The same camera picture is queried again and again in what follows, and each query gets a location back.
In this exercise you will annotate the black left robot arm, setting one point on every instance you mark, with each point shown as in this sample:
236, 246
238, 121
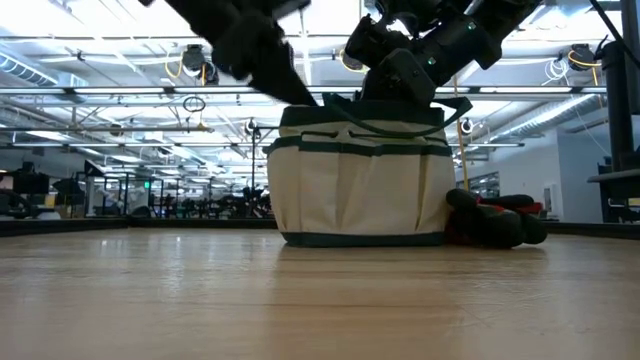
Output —
210, 12

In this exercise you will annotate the black monitor on stand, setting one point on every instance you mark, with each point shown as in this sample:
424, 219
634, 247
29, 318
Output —
617, 100

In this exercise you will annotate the background robot cell frame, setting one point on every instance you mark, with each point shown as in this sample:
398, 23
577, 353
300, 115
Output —
100, 190

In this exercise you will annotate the grey side desk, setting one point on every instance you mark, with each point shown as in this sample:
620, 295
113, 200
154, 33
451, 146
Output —
615, 182

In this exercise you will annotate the black background workstation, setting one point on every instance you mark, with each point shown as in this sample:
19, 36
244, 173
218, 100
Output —
30, 182

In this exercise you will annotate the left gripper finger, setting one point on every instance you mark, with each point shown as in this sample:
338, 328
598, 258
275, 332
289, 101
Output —
290, 85

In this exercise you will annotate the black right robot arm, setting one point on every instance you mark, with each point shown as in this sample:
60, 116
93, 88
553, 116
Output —
500, 20

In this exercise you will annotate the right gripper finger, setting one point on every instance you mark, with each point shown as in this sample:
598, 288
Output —
400, 80

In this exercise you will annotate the black aluminium table frame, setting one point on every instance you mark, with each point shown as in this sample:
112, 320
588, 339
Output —
100, 227

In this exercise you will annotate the beige green canvas gardening bag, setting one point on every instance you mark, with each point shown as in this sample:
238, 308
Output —
360, 195

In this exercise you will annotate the red black gardening gloves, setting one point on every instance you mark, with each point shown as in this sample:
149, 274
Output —
495, 225

